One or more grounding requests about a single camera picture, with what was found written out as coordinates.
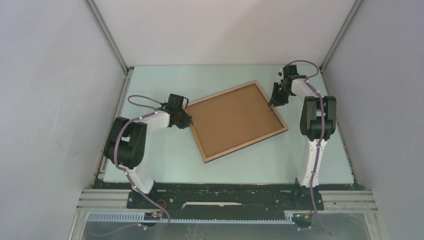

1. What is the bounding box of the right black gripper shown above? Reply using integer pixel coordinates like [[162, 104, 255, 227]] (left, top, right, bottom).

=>
[[268, 82, 292, 108]]

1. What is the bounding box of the brown backing board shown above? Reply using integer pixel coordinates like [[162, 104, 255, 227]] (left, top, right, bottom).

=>
[[188, 83, 285, 158]]

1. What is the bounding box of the wooden picture frame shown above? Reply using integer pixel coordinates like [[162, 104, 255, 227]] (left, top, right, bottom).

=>
[[184, 80, 289, 164]]

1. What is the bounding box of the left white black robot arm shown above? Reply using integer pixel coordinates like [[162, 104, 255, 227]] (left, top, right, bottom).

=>
[[102, 93, 192, 208]]

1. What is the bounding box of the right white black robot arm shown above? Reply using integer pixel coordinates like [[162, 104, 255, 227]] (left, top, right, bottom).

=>
[[268, 60, 337, 188]]

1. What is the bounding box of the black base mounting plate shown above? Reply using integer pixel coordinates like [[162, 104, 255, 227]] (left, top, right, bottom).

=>
[[126, 183, 324, 221]]

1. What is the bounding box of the small green circuit board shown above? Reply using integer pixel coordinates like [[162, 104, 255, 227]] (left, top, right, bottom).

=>
[[143, 212, 163, 221]]

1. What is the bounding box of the aluminium rail frame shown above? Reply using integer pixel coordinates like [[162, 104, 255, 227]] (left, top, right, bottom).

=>
[[67, 189, 383, 240]]

